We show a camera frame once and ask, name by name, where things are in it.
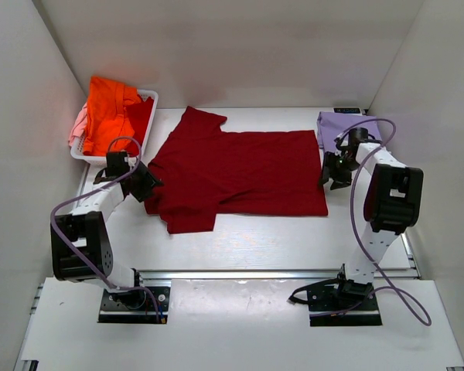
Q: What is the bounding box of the dark red t shirt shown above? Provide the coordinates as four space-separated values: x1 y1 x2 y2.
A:
145 107 329 234

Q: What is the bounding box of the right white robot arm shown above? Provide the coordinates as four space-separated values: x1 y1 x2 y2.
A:
288 124 424 316

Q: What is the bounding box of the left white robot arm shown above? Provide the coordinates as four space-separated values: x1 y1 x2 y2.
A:
50 151 163 307

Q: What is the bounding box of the folded lilac t shirt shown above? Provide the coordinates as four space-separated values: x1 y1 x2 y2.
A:
317 112 370 153

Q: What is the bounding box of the small black display device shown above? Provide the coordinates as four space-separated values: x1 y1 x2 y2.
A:
333 107 361 114

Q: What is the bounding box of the orange t shirt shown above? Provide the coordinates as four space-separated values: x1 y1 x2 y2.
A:
83 76 142 156

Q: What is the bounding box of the red t shirt in basket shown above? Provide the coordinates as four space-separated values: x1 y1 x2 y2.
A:
127 97 154 149

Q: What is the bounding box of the white plastic basket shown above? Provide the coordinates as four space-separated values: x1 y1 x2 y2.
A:
70 89 159 166

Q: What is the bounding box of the pink t shirt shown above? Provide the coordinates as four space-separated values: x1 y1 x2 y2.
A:
68 104 87 147

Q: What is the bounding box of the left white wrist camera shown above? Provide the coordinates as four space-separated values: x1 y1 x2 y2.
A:
125 155 138 167

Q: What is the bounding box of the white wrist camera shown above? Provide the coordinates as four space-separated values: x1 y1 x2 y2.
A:
334 133 346 151
125 155 138 167

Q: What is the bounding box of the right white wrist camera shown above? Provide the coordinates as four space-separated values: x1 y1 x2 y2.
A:
334 133 346 151

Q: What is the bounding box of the aluminium rail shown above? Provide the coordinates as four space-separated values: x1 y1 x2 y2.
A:
140 270 339 280

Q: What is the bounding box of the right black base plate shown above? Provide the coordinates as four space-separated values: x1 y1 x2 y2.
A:
307 284 383 328

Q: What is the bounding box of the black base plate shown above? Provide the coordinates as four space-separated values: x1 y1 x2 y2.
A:
98 280 171 325
307 284 383 328

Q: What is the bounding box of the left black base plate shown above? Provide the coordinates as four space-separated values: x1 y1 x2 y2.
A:
98 280 171 325

